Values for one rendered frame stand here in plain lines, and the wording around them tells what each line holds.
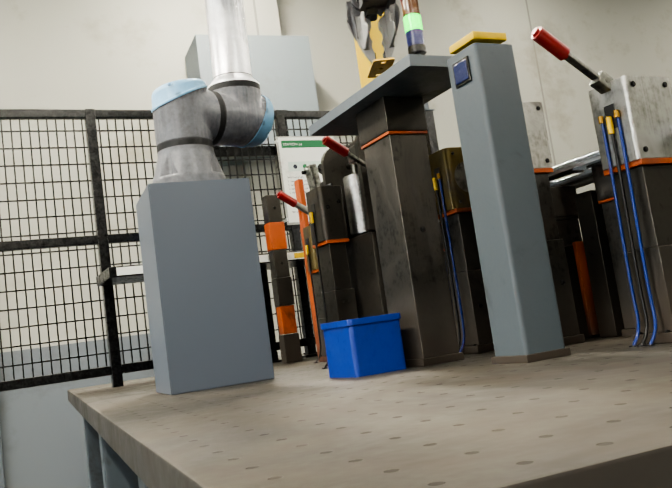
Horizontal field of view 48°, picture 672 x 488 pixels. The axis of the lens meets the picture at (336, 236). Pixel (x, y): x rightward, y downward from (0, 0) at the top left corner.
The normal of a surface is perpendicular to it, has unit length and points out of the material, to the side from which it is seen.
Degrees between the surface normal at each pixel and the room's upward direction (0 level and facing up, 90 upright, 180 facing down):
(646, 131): 90
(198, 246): 90
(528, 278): 90
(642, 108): 90
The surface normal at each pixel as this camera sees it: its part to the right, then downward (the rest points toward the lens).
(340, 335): -0.89, 0.07
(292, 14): 0.36, -0.16
